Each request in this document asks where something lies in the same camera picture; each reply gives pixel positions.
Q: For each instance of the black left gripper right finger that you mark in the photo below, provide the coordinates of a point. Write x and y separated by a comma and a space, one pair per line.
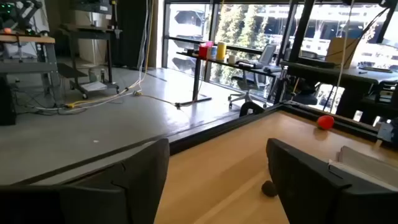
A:
311, 193

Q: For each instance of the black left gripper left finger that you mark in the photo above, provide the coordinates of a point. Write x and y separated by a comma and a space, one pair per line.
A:
109, 193

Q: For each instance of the small dark berry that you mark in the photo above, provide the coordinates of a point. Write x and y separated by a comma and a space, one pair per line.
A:
269, 188

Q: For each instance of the clear plastic tupperware container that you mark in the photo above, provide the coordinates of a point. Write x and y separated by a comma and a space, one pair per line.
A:
367, 165

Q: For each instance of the red plastic tomato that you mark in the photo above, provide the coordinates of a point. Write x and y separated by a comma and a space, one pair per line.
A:
325, 122

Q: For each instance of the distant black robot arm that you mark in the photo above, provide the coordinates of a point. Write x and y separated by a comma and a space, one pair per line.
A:
21, 14

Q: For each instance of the dark grey desk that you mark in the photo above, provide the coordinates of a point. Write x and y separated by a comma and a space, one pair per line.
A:
342, 74

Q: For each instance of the black box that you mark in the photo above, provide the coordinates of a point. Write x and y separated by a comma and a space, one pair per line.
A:
7, 99

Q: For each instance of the long black desk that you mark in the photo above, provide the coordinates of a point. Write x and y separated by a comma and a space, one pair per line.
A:
196, 77

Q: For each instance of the cardboard box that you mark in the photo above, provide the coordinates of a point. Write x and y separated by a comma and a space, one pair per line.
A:
340, 51

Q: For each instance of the grey office chair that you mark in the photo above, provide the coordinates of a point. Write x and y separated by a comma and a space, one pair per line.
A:
267, 54

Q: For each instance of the white cup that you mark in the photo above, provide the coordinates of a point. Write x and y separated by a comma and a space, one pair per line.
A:
232, 59

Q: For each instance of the black rolling cart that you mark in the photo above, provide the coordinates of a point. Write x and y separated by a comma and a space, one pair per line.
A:
87, 31

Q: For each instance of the tall black cabinet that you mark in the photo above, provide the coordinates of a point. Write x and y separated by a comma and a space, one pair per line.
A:
130, 31

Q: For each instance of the black pole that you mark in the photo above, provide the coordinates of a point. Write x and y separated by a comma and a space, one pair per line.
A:
301, 28

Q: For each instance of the yellow cup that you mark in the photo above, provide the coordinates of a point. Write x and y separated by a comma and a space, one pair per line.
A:
221, 51

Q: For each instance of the red box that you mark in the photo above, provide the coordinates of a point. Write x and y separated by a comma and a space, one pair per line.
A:
203, 52

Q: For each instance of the blue cup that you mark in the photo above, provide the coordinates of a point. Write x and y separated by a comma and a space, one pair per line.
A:
213, 53

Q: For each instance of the wooden-top workbench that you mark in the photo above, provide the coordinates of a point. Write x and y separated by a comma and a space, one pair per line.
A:
28, 40

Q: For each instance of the pink box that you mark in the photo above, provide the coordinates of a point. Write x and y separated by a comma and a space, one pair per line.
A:
209, 43

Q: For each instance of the small orange ball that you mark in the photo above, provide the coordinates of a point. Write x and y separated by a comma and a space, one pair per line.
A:
7, 30

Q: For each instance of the black aluminium table frame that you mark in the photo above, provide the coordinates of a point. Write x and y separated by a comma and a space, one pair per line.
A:
224, 125

